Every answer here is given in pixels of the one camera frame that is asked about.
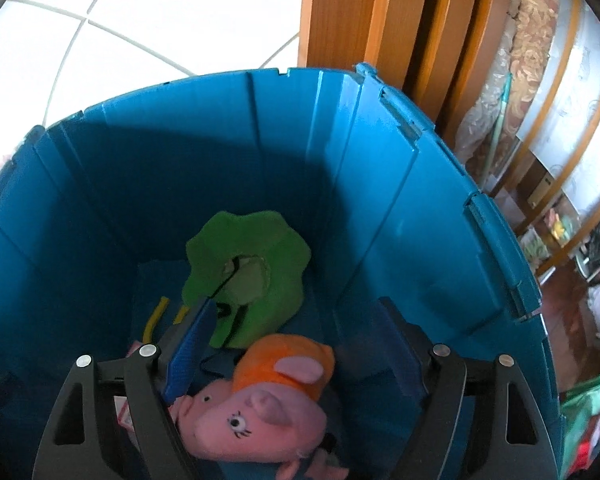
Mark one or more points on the wooden wall frame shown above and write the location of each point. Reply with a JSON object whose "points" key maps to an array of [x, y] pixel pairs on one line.
{"points": [[380, 20]]}

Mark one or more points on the pink pig plush orange dress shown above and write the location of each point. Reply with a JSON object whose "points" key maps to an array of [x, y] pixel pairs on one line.
{"points": [[260, 410]]}

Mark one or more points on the patterned rolled rug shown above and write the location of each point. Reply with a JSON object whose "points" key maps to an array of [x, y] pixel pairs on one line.
{"points": [[530, 35]]}

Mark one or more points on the blue plastic storage container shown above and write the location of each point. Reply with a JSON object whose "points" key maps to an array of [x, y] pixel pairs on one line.
{"points": [[230, 160]]}

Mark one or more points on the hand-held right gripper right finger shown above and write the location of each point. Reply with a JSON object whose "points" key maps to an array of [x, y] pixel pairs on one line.
{"points": [[395, 355]]}

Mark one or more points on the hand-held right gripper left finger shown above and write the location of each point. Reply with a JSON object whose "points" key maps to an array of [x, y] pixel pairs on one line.
{"points": [[190, 355]]}

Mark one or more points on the green shopping bag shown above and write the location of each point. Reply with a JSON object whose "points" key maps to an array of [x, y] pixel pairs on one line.
{"points": [[585, 410]]}

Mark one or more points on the green plush hat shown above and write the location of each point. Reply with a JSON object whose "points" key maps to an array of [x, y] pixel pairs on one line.
{"points": [[280, 270]]}

